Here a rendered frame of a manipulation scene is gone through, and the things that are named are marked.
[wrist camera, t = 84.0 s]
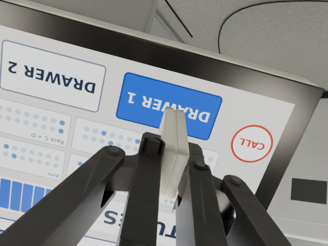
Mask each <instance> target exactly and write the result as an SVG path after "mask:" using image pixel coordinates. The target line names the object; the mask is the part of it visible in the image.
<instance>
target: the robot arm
mask: <svg viewBox="0 0 328 246"><path fill-rule="evenodd" d="M116 191H121V192H128V194H127V198H126V202H125V207H124V211H123V216H122V221H121V225H120V229H119V234H118V238H117V242H116V246H156V242H157V227H158V211H159V196H160V195H163V196H164V197H166V198H170V199H173V198H175V197H176V194H177V191H178V195H177V198H176V201H175V204H174V207H173V209H172V212H174V210H176V246H292V245H291V243H290V242H289V241H288V239H287V238H286V237H285V235H284V234H283V233H282V231H281V230H280V229H279V228H278V226H277V225H276V223H275V222H274V221H273V219H272V218H271V217H270V215H269V214H268V213H267V211H266V210H265V208H264V207H263V206H262V204H261V203H260V202H259V200H258V199H257V198H256V196H255V195H254V194H253V192H252V191H251V190H250V188H249V187H248V186H247V184H246V183H245V182H244V181H243V180H242V179H240V178H239V177H237V176H235V175H225V176H224V178H223V180H222V179H220V178H217V177H215V176H213V175H212V173H211V169H210V167H209V166H208V165H207V164H205V161H204V157H203V151H202V148H201V147H200V146H199V145H198V144H195V143H191V142H188V138H187V129H186V121H185V113H184V111H182V110H179V109H177V110H174V108H172V107H168V106H167V108H166V107H165V109H164V114H163V117H162V121H161V124H160V127H159V131H158V134H154V133H150V132H145V133H143V135H142V138H141V142H140V146H139V150H138V153H137V154H135V155H126V153H125V151H124V150H123V149H121V148H119V147H117V146H114V145H107V146H104V147H102V148H101V149H100V150H99V151H98V152H96V153H95V154H94V155H93V156H92V157H90V158H89V159H88V160H87V161H86V162H85V163H83V164H82V165H81V166H80V167H79V168H77V169H76V170H75V171H74V172H73V173H72V174H70V175H69V176H68V177H67V178H66V179H64V180H63V181H62V182H61V183H60V184H59V185H57V186H56V187H55V188H54V189H53V190H51V191H50V192H49V193H48V194H47V195H46V196H44V197H43V198H42V199H41V200H40V201H38V202H37V203H36V204H35V205H34V206H33V207H31V208H30V209H29V210H28V211H27V212H25V213H24V214H23V215H22V216H21V217H19V218H18V219H17V220H16V221H15V222H14V223H12V224H11V225H10V226H9V227H8V228H7V229H6V230H5V231H3V232H2V233H1V234H0V246H77V245H78V243H79V242H80V241H81V239H82V238H83V237H84V235H85V234H86V233H87V232H88V230H89V229H90V228H91V226H92V225H93V224H94V223H95V221H96V220H97V219H98V217H99V216H100V215H101V214H102V212H103V211H104V210H105V208H106V207H107V206H108V204H109V203H110V202H111V200H112V199H113V198H114V197H115V194H116ZM235 213H236V218H235V217H234V214H235Z"/></svg>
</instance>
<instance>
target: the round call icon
mask: <svg viewBox="0 0 328 246"><path fill-rule="evenodd" d="M281 131H282V130H281V129H277V128H274V127H270V126H266V125H262V124H258V123H253V122H250V121H246V120H242V119H238V121H237V123H236V126H235V129H234V131H233V134H232V136H231V139H230V142H229V144H228V147H227V150H226V152H225V155H224V158H225V159H229V160H233V161H237V162H241V163H245V164H249V165H253V166H257V167H261V168H265V166H266V164H267V162H268V160H269V157H270V155H271V153H272V151H273V148H274V146H275V144H276V142H277V139H278V137H279V135H280V133H281Z"/></svg>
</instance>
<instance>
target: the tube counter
mask: <svg viewBox="0 0 328 246"><path fill-rule="evenodd" d="M53 189H54V188H53V187H48V186H44V185H40V184H35V183H30V182H26V181H22V180H17V179H13V178H8V177H5V176H0V210H5V211H9V212H14V213H18V214H24V213H25V212H27V211H28V210H29V209H30V208H31V207H33V206H34V205H35V204H36V203H37V202H38V201H40V200H41V199H42V198H43V197H44V196H46V195H47V194H48V193H49V192H50V191H51V190H53Z"/></svg>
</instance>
